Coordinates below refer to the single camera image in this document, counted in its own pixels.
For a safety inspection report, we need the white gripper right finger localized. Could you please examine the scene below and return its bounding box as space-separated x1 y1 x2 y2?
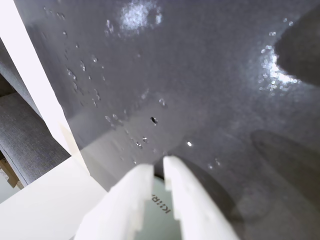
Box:
162 155 240 240

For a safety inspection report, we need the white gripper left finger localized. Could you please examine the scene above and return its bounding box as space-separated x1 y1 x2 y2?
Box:
74 163 154 240

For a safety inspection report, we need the pale printed cup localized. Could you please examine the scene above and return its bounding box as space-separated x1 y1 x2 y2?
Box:
134 161 183 240

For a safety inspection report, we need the grey fabric chair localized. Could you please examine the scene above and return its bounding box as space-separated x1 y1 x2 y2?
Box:
0 37 73 187

